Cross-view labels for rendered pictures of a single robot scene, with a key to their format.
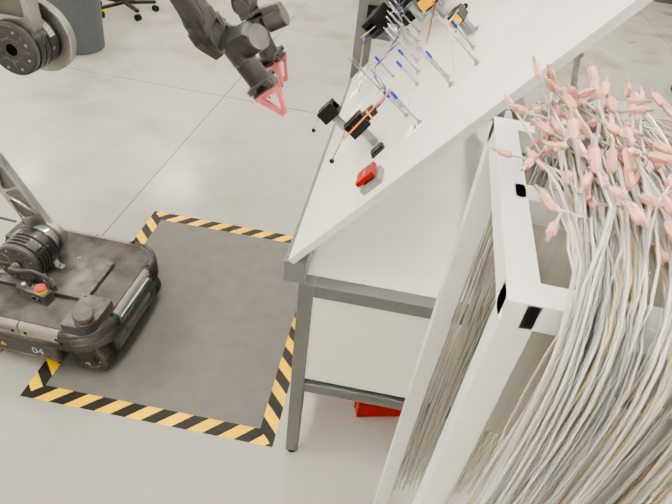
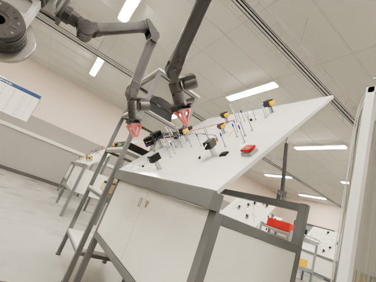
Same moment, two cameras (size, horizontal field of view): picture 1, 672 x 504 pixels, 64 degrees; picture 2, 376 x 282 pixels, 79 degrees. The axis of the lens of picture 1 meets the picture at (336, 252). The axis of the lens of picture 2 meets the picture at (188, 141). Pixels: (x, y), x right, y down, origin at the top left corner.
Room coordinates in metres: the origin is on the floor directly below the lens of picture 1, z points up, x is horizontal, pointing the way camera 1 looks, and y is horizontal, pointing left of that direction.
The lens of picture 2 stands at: (0.38, 0.72, 0.77)
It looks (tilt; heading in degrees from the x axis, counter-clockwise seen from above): 15 degrees up; 325
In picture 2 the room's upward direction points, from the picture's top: 21 degrees clockwise
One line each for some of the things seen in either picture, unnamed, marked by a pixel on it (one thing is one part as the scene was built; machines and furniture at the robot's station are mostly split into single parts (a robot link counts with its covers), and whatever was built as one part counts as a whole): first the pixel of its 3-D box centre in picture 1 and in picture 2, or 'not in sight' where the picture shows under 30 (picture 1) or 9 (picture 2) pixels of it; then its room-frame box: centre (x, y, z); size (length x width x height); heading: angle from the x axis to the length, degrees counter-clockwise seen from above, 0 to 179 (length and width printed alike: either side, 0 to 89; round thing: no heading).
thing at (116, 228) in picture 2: not in sight; (121, 213); (1.84, 0.01, 0.60); 0.55 x 0.02 x 0.39; 176
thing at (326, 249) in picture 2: not in sight; (322, 257); (3.29, -7.06, 0.83); 1.18 x 0.72 x 1.65; 174
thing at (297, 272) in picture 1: (332, 155); (149, 183); (1.57, 0.05, 0.83); 1.18 x 0.05 x 0.06; 176
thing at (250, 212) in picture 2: not in sight; (241, 226); (3.84, -3.90, 0.83); 1.18 x 0.72 x 1.65; 175
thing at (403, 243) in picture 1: (415, 228); (178, 236); (1.55, -0.27, 0.60); 1.17 x 0.58 x 0.40; 176
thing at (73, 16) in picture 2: not in sight; (69, 15); (1.66, 0.79, 1.45); 0.09 x 0.08 x 0.12; 174
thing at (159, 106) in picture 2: not in sight; (155, 109); (2.39, -0.16, 1.56); 0.30 x 0.23 x 0.19; 88
